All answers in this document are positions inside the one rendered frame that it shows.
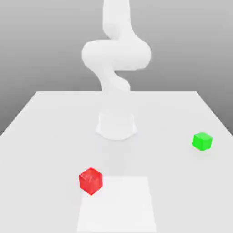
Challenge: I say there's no small red cube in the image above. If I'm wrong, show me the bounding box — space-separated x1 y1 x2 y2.
78 167 103 196

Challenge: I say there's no small green cube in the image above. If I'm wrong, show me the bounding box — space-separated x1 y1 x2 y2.
192 132 213 152

